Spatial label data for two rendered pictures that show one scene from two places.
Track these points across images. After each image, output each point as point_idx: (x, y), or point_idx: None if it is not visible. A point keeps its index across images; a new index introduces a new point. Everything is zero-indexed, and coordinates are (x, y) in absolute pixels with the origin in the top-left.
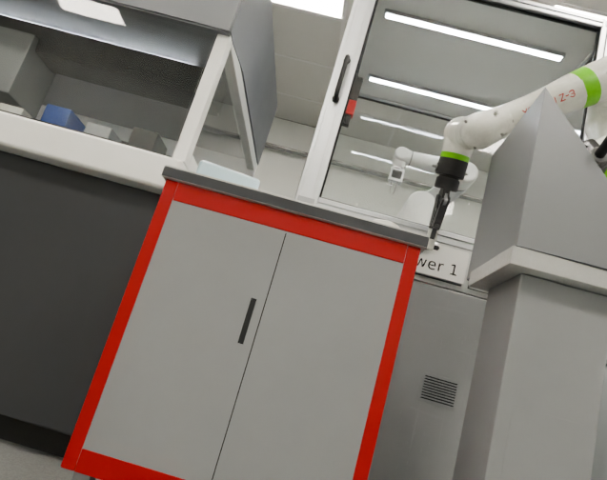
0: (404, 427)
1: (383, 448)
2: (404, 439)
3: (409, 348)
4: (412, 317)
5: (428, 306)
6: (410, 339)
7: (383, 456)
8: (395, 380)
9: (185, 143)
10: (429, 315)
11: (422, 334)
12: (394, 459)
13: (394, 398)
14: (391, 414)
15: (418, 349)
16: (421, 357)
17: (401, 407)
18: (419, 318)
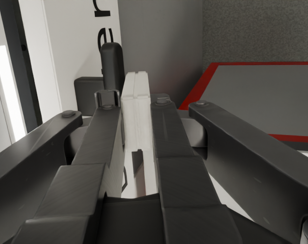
0: (186, 6)
1: (192, 25)
2: (189, 3)
3: (160, 30)
4: (142, 44)
5: (126, 13)
6: (156, 33)
7: (194, 23)
8: (175, 36)
9: None
10: (134, 5)
11: (150, 10)
12: (194, 10)
13: (181, 29)
14: (185, 28)
15: (158, 11)
16: (162, 2)
17: (182, 16)
18: (140, 26)
